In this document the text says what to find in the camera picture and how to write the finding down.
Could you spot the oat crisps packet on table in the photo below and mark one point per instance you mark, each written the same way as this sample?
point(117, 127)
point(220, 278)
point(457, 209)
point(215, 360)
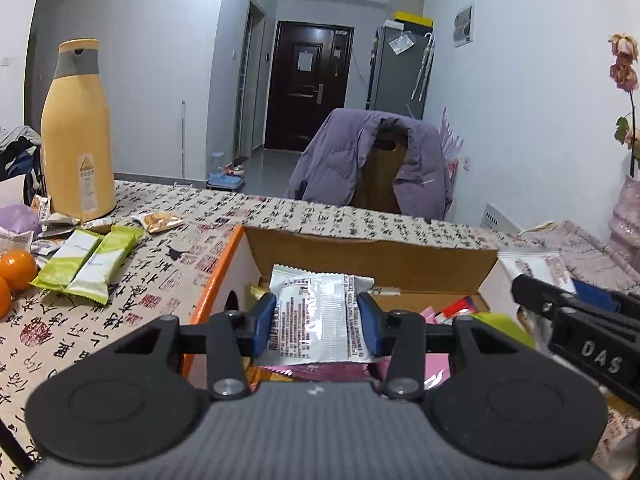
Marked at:
point(156, 222)

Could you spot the dried pink roses bouquet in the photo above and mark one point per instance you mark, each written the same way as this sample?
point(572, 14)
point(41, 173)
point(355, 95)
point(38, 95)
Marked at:
point(625, 73)

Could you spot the grey refrigerator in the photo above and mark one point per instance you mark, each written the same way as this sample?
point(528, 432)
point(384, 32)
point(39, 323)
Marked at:
point(401, 63)

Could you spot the pink textured vase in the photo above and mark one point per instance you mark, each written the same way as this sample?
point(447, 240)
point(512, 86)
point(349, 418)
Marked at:
point(624, 224)

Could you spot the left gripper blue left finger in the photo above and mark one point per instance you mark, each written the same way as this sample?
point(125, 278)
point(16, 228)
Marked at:
point(259, 319)

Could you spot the pink snack bag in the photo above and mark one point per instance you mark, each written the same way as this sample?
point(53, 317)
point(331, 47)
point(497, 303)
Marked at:
point(436, 371)

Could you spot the dark entrance door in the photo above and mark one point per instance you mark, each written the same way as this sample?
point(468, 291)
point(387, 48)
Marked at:
point(309, 77)

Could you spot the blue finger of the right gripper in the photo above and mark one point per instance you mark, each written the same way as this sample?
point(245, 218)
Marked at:
point(608, 300)

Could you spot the orange mandarin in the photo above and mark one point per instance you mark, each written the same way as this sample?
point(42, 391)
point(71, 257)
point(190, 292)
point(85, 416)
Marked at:
point(18, 268)
point(6, 296)

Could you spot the wall electrical panel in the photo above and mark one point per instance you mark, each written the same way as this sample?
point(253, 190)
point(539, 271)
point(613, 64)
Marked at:
point(463, 26)

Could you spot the purple down jacket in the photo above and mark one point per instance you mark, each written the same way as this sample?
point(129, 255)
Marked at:
point(328, 170)

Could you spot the folded pink quilt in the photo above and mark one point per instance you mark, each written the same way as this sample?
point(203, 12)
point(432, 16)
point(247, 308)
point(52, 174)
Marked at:
point(588, 259)

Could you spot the small green snack bar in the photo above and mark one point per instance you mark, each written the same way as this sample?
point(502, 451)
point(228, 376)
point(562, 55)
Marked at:
point(63, 266)
point(95, 275)

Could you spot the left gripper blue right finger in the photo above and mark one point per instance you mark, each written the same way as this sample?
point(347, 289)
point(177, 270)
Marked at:
point(376, 330)

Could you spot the white silver snack packet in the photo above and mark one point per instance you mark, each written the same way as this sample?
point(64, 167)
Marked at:
point(316, 319)

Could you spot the red silver snack bag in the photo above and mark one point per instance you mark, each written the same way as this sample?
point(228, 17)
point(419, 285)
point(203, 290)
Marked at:
point(462, 307)

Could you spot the yellow box on refrigerator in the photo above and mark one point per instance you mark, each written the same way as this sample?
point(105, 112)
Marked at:
point(412, 20)

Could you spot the wooden chair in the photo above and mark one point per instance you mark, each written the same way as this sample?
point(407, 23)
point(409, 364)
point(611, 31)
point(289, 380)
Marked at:
point(374, 189)

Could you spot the yellow thermos bottle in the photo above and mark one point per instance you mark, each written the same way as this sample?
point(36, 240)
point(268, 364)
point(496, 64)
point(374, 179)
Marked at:
point(76, 135)

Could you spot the purple tissue paper bag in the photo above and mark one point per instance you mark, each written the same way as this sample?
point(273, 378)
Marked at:
point(19, 223)

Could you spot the orange cardboard pumpkin box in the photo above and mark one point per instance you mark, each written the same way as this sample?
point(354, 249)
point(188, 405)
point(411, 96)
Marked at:
point(412, 277)

